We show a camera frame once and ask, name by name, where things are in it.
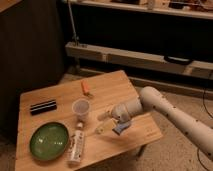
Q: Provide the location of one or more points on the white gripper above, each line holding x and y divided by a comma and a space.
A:
123, 112

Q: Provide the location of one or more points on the clear plastic cup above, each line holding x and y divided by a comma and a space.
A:
81, 108

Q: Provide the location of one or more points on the white plastic bottle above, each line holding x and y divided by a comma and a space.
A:
77, 145

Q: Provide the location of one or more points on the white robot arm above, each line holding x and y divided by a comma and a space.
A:
149, 98

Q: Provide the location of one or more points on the metal stand pole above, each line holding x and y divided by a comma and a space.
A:
75, 36

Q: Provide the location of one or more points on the blue sponge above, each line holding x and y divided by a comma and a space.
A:
120, 127

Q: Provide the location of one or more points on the wooden table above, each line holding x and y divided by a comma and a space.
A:
108, 90

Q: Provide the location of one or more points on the orange marker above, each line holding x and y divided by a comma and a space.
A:
86, 90

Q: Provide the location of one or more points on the green bowl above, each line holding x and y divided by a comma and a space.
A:
49, 141

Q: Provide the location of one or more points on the black striped block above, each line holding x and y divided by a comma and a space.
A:
43, 107

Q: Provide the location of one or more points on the black handle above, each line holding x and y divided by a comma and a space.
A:
177, 61

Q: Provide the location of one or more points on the wooden bench rail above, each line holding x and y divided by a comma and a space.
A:
137, 59

